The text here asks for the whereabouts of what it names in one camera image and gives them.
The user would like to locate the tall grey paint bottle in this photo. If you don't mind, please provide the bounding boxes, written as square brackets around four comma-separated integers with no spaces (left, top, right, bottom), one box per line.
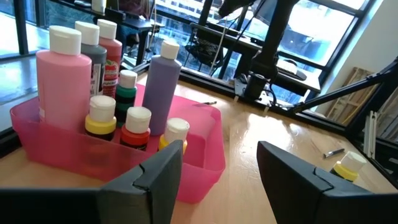
[74,21,108,96]

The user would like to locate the tall red paint bottle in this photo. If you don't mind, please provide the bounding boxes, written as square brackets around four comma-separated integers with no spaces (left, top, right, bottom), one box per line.
[96,19,123,99]

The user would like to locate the tall lavender paint bottle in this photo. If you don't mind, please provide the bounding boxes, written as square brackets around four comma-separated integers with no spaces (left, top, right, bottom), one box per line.
[142,40,183,136]

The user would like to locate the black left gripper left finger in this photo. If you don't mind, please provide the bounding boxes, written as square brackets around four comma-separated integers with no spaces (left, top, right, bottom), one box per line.
[0,139,183,224]

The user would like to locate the black computer monitor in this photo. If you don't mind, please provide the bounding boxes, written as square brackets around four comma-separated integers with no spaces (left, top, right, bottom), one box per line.
[218,0,259,18]

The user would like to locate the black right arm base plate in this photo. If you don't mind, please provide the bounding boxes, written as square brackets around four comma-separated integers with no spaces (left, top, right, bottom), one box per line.
[233,76,276,106]

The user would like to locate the white cylindrical container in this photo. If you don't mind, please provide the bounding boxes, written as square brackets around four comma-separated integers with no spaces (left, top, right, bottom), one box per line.
[91,0,107,14]

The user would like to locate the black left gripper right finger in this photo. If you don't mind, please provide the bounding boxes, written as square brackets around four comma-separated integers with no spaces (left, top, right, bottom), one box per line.
[256,141,398,224]

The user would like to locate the black vertical pole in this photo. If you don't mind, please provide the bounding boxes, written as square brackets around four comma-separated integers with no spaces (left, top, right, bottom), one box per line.
[198,0,214,26]

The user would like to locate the pink plastic bin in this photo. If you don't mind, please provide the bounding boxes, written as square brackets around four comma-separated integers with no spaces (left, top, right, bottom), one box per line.
[9,83,226,205]

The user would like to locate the small red paint bottle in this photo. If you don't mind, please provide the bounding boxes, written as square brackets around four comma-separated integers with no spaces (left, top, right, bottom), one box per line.
[119,106,152,152]

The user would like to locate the white rail strips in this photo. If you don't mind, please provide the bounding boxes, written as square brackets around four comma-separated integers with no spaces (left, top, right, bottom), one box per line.
[363,110,379,159]

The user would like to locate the yellow black-banded paint bottle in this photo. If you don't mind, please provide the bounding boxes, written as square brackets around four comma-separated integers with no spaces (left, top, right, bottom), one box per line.
[329,151,368,183]
[85,95,118,141]

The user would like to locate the wooden stud panel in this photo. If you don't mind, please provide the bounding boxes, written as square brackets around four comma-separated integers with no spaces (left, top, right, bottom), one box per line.
[325,67,379,125]

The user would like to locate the black standing desk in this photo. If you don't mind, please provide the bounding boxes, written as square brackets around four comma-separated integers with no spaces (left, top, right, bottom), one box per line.
[189,22,265,55]

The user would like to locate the black office chair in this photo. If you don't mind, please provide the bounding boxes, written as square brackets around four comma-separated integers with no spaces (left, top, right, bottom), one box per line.
[185,37,225,68]

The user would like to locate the computer keyboard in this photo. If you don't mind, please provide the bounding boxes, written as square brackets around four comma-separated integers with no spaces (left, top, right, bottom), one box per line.
[276,58,307,82]

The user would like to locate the small green paint bottle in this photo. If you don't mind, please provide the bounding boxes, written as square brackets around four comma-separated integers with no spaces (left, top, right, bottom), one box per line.
[114,69,138,128]

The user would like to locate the yellow paint bottle red label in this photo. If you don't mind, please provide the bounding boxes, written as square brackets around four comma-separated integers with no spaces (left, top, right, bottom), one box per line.
[158,117,190,155]

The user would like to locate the tall pink paint bottle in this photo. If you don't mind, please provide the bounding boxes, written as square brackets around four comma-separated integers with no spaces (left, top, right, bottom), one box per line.
[35,25,93,131]

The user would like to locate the black office desk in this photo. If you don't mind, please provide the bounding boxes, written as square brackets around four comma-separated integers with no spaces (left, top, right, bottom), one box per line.
[105,9,165,66]

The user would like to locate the desk with keyboard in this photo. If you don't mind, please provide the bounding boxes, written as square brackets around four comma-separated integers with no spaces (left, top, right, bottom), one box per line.
[273,58,321,96]

